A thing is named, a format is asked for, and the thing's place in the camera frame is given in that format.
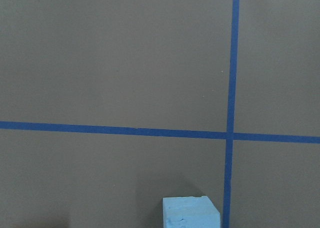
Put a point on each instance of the light blue block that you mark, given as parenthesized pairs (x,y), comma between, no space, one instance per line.
(190,212)

